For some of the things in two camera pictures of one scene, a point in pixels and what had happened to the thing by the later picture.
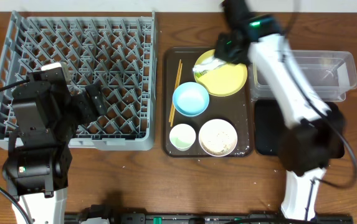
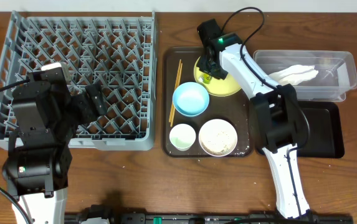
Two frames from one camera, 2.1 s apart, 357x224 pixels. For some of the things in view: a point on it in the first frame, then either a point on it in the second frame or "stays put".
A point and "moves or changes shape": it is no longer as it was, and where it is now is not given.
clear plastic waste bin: [328, 74] stays put
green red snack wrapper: [199, 74] to [207, 78]
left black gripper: [83, 106] stays put
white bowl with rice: [217, 137] stays put
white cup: [182, 136] stays put
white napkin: [209, 65] moves or changes shape
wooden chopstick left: [174, 92] stays put
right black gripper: [222, 51] to [200, 64]
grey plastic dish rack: [118, 52] stays put
